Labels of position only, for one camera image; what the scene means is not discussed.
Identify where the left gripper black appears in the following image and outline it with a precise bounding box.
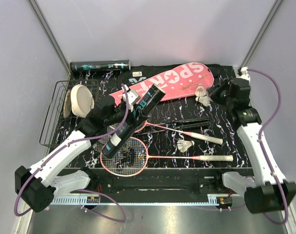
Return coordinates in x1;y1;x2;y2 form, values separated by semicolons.
105;101;148;128

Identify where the white shuttlecock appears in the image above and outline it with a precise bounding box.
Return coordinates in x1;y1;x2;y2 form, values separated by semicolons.
195;96;210;107
195;84;206;98
177;139;195;153

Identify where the pink badminton racket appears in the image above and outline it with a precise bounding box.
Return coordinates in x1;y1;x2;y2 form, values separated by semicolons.
134;120;223;145
100;137;233;177

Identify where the pink racket cover bag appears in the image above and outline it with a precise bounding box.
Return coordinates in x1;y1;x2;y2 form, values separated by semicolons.
109;61;215;108

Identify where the black teal shuttlecock tube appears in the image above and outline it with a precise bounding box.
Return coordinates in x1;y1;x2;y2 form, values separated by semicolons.
69;60;131;72

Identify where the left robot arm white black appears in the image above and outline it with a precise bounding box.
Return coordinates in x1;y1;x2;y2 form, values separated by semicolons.
14;95;156;216

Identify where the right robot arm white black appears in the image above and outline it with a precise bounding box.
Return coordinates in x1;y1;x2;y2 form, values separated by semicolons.
208;78;296;214

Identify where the black racket bag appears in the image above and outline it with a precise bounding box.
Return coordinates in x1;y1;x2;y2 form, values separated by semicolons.
117;64;225;87

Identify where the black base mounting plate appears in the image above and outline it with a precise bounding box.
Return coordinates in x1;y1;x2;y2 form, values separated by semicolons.
91;176;237;196

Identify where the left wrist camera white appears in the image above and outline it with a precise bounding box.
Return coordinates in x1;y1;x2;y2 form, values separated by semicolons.
122;89;141;112

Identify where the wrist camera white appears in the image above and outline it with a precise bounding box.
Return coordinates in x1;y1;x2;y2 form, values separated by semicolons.
237;67;251;83
122;89;141;112

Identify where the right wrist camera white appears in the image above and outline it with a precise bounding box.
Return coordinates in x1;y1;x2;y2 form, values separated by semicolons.
237;67;251;83

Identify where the black racket upper handle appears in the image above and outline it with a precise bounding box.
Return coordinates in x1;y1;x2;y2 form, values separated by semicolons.
171;117;209;124

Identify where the black wire basket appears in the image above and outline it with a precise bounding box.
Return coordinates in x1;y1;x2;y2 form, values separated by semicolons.
39;79;99;148

